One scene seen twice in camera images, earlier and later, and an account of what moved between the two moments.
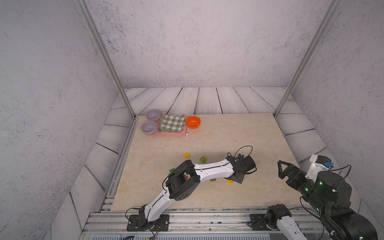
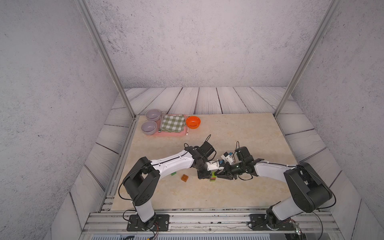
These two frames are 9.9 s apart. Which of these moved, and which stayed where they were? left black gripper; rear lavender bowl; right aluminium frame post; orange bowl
Moved: left black gripper
Stayed: rear lavender bowl; right aluminium frame post; orange bowl
